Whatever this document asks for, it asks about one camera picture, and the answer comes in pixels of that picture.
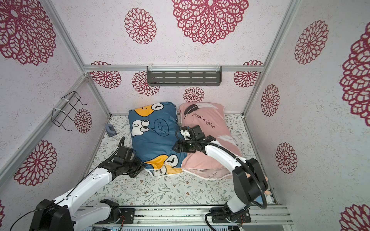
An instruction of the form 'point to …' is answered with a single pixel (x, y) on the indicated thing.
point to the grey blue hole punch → (110, 130)
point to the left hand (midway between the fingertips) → (147, 165)
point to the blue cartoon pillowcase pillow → (153, 128)
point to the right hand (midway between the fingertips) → (177, 147)
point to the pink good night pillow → (210, 118)
